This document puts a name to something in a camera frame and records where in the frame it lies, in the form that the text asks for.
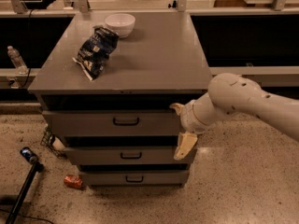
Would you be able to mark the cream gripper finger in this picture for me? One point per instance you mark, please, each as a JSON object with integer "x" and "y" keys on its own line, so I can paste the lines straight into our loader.
{"x": 186, "y": 141}
{"x": 177, "y": 107}

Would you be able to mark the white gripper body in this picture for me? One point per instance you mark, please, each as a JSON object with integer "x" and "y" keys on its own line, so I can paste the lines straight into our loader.
{"x": 188, "y": 118}

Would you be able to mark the grey top drawer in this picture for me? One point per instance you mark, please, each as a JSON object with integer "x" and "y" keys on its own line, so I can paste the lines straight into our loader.
{"x": 113, "y": 123}

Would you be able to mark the grey drawer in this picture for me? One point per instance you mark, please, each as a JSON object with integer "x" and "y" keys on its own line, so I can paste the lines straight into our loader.
{"x": 125, "y": 155}
{"x": 113, "y": 123}
{"x": 117, "y": 178}

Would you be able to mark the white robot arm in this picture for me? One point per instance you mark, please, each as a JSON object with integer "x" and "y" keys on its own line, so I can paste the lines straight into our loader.
{"x": 227, "y": 95}

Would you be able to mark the grey drawer cabinet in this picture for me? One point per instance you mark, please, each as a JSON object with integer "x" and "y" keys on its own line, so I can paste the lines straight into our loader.
{"x": 161, "y": 62}

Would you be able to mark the grey bottom drawer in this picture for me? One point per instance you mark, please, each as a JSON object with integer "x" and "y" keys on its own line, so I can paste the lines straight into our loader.
{"x": 117, "y": 178}

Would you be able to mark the grey middle drawer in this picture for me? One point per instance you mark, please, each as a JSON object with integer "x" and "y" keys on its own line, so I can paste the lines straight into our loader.
{"x": 125, "y": 155}

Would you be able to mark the white bowl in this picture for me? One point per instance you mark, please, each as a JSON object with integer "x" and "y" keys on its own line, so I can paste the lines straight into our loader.
{"x": 121, "y": 23}

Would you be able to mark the blue crumpled chip bag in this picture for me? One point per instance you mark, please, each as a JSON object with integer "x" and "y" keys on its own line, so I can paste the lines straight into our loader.
{"x": 95, "y": 51}

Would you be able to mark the orange soda can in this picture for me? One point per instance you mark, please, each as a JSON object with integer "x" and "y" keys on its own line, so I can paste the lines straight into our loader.
{"x": 73, "y": 181}

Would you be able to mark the blue soda can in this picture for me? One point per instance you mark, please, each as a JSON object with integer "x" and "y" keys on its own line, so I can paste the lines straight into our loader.
{"x": 29, "y": 155}

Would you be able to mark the clear plastic water bottle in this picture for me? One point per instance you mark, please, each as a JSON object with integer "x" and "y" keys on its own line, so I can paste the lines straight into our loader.
{"x": 17, "y": 60}

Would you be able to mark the wire basket on floor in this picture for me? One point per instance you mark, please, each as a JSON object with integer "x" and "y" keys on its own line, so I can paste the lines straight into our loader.
{"x": 52, "y": 143}

